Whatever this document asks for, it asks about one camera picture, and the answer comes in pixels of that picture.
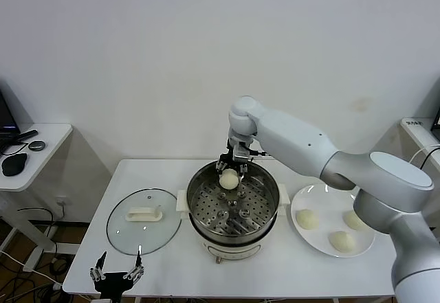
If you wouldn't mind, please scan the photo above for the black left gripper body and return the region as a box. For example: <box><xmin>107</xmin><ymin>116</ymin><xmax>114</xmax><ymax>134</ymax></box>
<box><xmin>94</xmin><ymin>271</ymin><xmax>134</xmax><ymax>303</ymax></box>

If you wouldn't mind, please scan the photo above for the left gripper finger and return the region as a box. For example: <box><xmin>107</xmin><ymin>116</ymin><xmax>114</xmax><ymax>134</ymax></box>
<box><xmin>123</xmin><ymin>244</ymin><xmax>145</xmax><ymax>282</ymax></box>
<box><xmin>89</xmin><ymin>251</ymin><xmax>108</xmax><ymax>282</ymax></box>

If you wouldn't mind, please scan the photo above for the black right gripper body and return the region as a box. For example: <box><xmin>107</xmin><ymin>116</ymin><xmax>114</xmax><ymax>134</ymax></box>
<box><xmin>219</xmin><ymin>137</ymin><xmax>257</xmax><ymax>166</ymax></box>

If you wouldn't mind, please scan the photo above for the white steamed baozi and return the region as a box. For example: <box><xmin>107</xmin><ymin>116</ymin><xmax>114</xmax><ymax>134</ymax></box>
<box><xmin>343</xmin><ymin>210</ymin><xmax>371</xmax><ymax>231</ymax></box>
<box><xmin>296</xmin><ymin>209</ymin><xmax>319</xmax><ymax>231</ymax></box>
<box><xmin>219</xmin><ymin>168</ymin><xmax>240</xmax><ymax>191</ymax></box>
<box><xmin>328</xmin><ymin>230</ymin><xmax>357</xmax><ymax>255</ymax></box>

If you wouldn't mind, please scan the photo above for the glass pot lid white handle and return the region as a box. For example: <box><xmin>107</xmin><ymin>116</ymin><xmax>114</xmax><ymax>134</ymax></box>
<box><xmin>105</xmin><ymin>188</ymin><xmax>182</xmax><ymax>256</ymax></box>

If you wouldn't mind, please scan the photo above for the stainless steel steamer basket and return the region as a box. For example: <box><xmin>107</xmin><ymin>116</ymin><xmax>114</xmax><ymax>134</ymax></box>
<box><xmin>175</xmin><ymin>160</ymin><xmax>289</xmax><ymax>240</ymax></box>

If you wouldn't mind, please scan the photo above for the cream electric cooker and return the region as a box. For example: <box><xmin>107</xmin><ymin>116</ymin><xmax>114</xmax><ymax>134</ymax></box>
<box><xmin>177</xmin><ymin>210</ymin><xmax>288</xmax><ymax>265</ymax></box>

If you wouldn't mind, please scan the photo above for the white round plate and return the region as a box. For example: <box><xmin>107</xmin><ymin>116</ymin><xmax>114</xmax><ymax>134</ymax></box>
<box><xmin>290</xmin><ymin>183</ymin><xmax>376</xmax><ymax>258</ymax></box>

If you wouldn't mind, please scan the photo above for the black computer mouse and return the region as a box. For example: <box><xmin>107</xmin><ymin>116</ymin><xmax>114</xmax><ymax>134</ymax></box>
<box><xmin>1</xmin><ymin>153</ymin><xmax>28</xmax><ymax>177</ymax></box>

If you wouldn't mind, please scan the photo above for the white side desk with mouse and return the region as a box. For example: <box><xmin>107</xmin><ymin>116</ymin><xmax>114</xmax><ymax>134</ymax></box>
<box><xmin>0</xmin><ymin>123</ymin><xmax>74</xmax><ymax>273</ymax></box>

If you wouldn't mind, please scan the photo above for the black bar remote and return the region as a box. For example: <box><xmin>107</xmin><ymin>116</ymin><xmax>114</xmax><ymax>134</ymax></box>
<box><xmin>15</xmin><ymin>129</ymin><xmax>39</xmax><ymax>142</ymax></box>

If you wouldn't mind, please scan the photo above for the dark monitor screen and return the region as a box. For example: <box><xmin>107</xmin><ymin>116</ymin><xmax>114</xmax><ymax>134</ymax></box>
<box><xmin>0</xmin><ymin>79</ymin><xmax>19</xmax><ymax>146</ymax></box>

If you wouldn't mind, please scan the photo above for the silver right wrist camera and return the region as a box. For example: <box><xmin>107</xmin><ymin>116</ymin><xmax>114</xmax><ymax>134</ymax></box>
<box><xmin>232</xmin><ymin>144</ymin><xmax>251</xmax><ymax>163</ymax></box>

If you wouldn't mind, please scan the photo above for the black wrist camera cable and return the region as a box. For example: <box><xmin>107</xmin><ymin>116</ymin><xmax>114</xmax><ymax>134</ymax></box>
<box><xmin>249</xmin><ymin>148</ymin><xmax>276</xmax><ymax>159</ymax></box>

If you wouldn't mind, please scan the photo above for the black cable bundle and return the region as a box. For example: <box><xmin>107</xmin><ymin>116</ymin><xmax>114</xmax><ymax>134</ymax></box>
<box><xmin>47</xmin><ymin>253</ymin><xmax>72</xmax><ymax>278</ymax></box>

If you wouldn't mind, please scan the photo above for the white wall socket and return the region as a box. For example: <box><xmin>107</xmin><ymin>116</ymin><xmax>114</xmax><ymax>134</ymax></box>
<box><xmin>54</xmin><ymin>196</ymin><xmax>68</xmax><ymax>220</ymax></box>

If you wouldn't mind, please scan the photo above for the white floor cable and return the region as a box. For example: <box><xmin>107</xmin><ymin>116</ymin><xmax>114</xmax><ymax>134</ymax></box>
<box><xmin>0</xmin><ymin>249</ymin><xmax>65</xmax><ymax>289</ymax></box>

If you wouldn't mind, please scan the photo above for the black floor cable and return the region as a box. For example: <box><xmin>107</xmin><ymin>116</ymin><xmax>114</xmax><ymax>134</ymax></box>
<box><xmin>16</xmin><ymin>207</ymin><xmax>58</xmax><ymax>238</ymax></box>

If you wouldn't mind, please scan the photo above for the thin black desk cable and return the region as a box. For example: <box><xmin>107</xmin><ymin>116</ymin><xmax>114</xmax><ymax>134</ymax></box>
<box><xmin>0</xmin><ymin>141</ymin><xmax>28</xmax><ymax>156</ymax></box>

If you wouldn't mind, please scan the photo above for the white hanging cable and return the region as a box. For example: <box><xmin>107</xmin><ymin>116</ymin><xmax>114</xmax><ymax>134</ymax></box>
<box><xmin>408</xmin><ymin>144</ymin><xmax>440</xmax><ymax>163</ymax></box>

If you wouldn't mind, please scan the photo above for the black cable with adapter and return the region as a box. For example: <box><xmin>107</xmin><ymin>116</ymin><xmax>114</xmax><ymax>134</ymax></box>
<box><xmin>421</xmin><ymin>146</ymin><xmax>440</xmax><ymax>172</ymax></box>

